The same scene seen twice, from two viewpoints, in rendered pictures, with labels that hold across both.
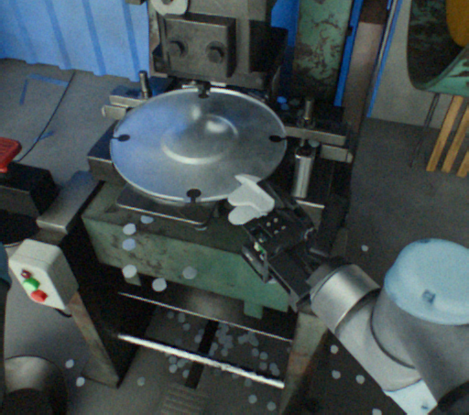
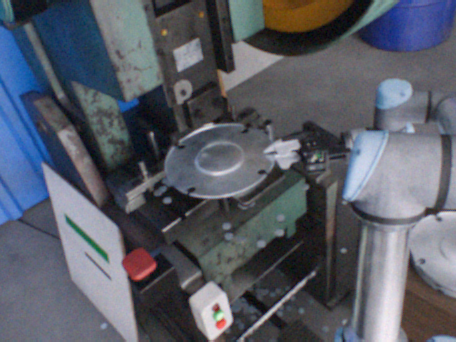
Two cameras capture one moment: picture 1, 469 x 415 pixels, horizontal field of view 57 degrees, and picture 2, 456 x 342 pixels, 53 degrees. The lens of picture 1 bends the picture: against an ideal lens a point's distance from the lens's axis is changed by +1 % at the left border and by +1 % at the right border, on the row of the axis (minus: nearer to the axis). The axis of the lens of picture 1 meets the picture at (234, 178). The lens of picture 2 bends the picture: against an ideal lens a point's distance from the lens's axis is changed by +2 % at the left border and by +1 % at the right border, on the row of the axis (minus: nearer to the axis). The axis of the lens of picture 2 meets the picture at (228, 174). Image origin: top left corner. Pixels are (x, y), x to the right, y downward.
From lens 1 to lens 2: 0.81 m
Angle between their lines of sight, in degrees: 36
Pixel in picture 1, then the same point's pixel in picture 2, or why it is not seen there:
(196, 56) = (207, 111)
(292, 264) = (334, 148)
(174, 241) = (251, 220)
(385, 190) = not seen: hidden behind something
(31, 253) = (206, 296)
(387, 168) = not seen: hidden behind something
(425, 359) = (413, 112)
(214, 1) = (201, 79)
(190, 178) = (249, 170)
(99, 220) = (209, 250)
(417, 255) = (385, 89)
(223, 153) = (241, 152)
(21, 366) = not seen: outside the picture
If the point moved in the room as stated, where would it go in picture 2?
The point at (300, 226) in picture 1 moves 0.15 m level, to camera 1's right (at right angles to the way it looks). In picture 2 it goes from (318, 137) to (342, 105)
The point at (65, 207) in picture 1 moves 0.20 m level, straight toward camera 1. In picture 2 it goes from (182, 266) to (264, 261)
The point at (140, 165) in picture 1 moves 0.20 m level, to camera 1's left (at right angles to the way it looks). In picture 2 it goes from (223, 187) to (173, 246)
